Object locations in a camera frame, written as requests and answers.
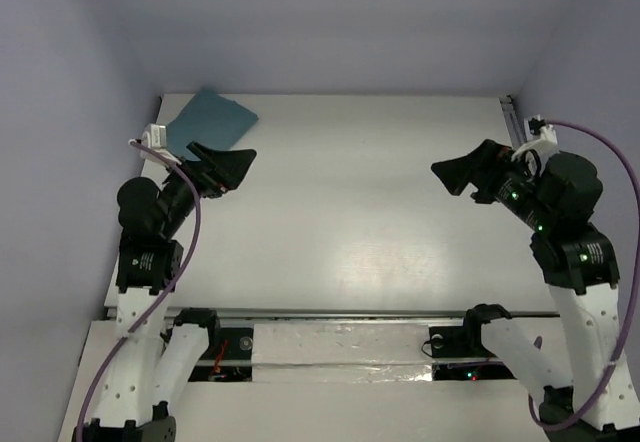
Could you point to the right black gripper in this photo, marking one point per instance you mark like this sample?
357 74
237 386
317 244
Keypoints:
481 167

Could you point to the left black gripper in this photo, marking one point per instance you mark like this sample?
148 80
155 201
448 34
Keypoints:
204 174

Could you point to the teal t-shirt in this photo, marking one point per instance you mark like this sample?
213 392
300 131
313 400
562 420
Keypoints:
211 120

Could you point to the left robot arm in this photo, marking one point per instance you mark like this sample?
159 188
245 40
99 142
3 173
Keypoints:
135 391

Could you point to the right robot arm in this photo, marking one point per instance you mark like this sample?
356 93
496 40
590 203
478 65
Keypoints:
554 194

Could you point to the white foil-taped centre block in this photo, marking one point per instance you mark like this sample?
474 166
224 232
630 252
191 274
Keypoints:
314 352

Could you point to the aluminium right side rail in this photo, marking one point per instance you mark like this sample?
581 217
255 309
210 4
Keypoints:
514 125

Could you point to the aluminium rail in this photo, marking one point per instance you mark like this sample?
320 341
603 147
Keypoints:
514 125
273 314

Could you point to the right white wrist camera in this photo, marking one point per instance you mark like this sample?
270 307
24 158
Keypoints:
543 139

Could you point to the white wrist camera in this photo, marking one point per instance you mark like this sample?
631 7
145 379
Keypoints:
153 145
543 139

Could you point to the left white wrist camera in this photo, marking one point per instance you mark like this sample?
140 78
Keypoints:
153 145

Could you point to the aluminium front rail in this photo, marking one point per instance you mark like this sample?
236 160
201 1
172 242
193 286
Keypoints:
273 314

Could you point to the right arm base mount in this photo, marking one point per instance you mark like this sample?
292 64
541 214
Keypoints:
454 357

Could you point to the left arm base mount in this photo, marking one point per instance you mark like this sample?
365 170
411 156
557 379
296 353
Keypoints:
230 361

